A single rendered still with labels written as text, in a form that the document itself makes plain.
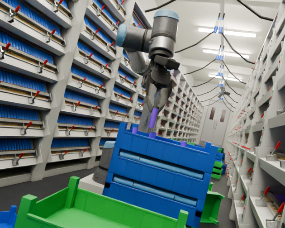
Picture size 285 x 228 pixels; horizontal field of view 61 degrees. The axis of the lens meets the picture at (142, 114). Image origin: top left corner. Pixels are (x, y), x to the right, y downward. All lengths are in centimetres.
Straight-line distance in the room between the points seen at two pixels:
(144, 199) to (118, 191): 8
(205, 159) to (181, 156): 7
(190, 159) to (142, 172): 15
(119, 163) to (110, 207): 16
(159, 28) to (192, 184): 52
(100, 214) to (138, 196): 15
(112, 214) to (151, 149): 22
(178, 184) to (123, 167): 17
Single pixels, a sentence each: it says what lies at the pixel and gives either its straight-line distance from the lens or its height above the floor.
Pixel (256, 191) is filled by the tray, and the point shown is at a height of 37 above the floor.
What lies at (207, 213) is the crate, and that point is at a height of 4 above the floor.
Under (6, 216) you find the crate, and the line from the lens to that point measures 127.
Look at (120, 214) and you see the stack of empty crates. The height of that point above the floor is 34.
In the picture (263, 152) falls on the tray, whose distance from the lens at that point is 134.
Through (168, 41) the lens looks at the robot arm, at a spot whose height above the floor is 86.
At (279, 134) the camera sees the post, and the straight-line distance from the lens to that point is 135.
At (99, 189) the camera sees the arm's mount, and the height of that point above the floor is 11.
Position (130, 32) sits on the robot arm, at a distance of 100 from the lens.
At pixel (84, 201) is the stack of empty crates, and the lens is 66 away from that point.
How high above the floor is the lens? 59
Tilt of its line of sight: 1 degrees up
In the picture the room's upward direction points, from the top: 14 degrees clockwise
